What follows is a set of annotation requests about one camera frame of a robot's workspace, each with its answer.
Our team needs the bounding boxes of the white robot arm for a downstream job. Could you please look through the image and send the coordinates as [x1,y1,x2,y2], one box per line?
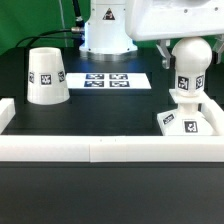
[80,0,224,69]

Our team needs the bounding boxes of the black cable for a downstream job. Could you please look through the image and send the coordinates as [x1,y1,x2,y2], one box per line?
[15,27,84,48]

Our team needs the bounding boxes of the white right fence bar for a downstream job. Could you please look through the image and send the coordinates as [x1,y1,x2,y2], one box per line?
[201,99,224,136]

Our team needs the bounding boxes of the white lamp bulb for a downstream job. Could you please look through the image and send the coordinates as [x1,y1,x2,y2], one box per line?
[172,37,212,97]

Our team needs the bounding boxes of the white fence bar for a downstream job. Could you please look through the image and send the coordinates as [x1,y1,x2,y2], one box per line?
[0,98,16,135]
[0,135,224,163]
[201,99,224,136]

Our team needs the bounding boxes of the white lamp shade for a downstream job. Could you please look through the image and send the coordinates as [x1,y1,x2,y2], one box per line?
[27,47,70,105]

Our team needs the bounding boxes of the white left fence bar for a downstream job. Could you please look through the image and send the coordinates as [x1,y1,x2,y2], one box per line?
[0,98,16,135]

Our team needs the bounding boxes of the white lamp base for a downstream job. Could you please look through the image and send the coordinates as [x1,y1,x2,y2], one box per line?
[157,89,215,136]

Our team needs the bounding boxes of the white marker sheet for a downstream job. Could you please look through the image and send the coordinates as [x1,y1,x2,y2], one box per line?
[66,73,151,89]

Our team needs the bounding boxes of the white front fence bar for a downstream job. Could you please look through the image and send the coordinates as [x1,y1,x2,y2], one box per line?
[0,135,224,163]

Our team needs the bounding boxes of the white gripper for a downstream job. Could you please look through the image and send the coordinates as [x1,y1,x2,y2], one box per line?
[125,0,224,69]

